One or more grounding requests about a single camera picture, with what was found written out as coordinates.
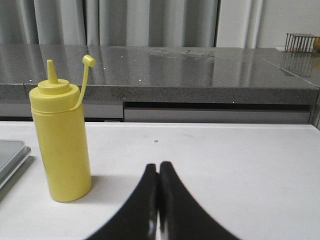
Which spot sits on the grey curtain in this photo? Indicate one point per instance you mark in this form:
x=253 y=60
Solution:
x=136 y=23

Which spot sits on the metal wire rack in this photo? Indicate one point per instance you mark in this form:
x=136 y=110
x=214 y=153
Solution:
x=301 y=43

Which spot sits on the silver digital kitchen scale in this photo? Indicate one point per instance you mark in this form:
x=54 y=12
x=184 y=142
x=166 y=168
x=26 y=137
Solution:
x=13 y=153

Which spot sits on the yellow squeeze bottle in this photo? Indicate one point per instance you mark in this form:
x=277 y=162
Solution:
x=58 y=114

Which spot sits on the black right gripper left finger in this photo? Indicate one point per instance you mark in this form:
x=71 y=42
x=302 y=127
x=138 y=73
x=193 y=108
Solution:
x=137 y=218

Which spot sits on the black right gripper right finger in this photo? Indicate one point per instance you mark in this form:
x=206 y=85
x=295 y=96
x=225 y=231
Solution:
x=180 y=215

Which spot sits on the grey stone counter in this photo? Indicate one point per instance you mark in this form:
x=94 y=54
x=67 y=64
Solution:
x=170 y=84

